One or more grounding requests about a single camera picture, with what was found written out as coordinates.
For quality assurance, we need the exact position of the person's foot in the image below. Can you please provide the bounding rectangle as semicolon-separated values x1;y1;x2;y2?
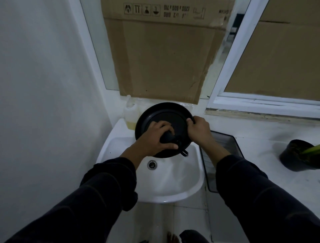
166;231;180;243

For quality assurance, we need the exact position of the white window frame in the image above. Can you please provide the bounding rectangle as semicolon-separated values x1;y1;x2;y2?
206;0;320;119

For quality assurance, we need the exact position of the person's leg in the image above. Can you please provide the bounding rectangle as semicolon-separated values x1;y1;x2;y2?
179;229;210;243

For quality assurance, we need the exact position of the white sink basin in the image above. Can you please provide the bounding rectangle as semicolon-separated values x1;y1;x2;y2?
96;119;206;204

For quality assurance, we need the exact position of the large brown cardboard sheet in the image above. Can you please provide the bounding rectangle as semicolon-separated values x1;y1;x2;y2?
101;0;236;104

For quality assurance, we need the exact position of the black frying pan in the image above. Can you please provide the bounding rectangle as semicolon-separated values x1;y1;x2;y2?
135;102;196;159

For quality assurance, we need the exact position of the person's right hand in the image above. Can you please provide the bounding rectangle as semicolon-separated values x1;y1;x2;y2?
186;116;213;149

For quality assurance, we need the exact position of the person's left hand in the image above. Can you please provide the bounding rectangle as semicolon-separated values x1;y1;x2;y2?
136;121;179;158

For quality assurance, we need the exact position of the green plant leaf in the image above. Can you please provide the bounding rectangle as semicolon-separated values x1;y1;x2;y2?
301;144;320;156

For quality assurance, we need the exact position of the person's left forearm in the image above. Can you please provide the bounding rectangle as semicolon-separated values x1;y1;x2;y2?
5;143;151;243

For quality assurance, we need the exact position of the black plant pot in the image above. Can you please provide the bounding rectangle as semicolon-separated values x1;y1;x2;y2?
279;139;320;172

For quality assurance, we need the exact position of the plain brown cardboard sheet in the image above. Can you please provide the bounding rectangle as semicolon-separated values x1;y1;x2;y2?
224;0;320;101

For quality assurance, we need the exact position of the person's right forearm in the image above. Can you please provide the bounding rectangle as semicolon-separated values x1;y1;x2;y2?
200;139;320;243

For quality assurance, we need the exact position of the grey plastic tray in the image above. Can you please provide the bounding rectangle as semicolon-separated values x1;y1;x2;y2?
200;130;245;193

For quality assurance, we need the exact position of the plastic jug with yellow liquid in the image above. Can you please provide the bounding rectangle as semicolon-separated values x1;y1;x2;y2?
123;95;139;130

